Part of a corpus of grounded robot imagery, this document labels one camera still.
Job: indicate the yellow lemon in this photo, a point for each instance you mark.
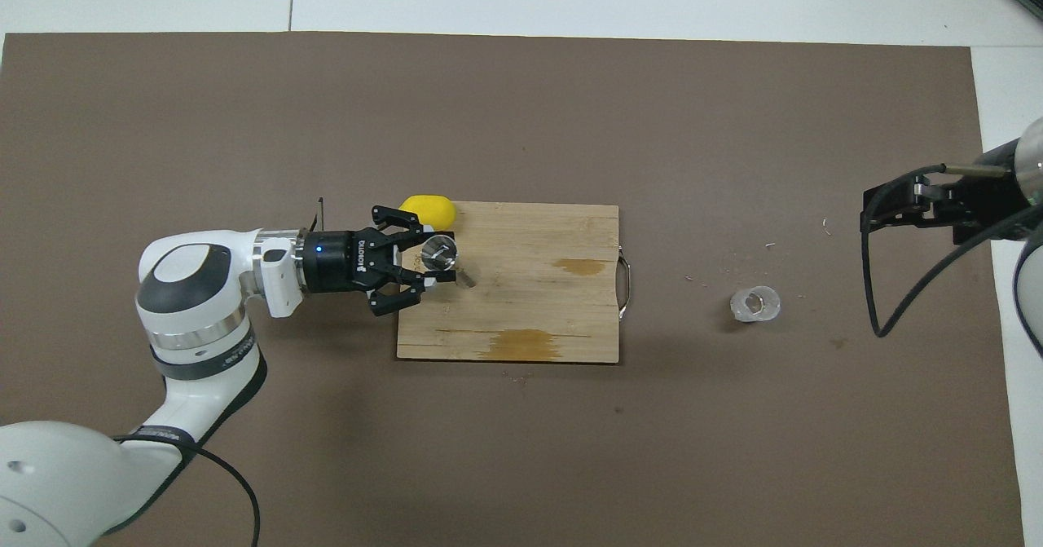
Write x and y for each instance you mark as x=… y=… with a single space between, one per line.
x=438 y=209

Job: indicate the wooden cutting board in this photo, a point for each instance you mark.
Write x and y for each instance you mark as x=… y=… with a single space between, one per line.
x=530 y=310

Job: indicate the clear plastic cup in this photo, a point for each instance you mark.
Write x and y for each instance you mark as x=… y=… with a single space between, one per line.
x=754 y=303

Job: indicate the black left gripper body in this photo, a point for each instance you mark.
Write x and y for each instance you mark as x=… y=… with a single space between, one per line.
x=338 y=262

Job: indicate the brown table mat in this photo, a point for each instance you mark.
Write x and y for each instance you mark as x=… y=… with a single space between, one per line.
x=521 y=123

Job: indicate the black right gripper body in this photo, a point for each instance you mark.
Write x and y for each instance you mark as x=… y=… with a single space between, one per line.
x=990 y=196

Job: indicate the metal jigger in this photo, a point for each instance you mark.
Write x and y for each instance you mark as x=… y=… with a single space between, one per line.
x=441 y=252

